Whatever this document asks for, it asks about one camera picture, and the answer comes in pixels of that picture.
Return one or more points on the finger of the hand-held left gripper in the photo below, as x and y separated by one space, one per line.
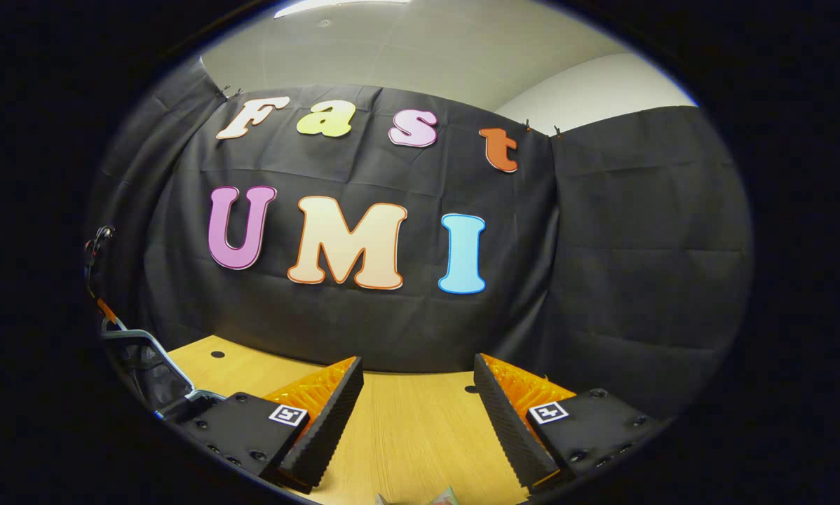
109 313

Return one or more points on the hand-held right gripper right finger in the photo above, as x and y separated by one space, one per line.
511 431

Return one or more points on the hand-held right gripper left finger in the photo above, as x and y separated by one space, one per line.
322 435

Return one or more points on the light blue suitcase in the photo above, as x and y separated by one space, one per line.
157 379

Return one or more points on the silver green skin care tube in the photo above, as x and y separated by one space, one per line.
383 499

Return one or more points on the white green-label skin care tube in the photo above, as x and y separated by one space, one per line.
442 496

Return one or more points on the black backdrop cloth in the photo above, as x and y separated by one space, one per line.
637 245

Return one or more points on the long ceiling light panel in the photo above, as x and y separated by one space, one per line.
343 7

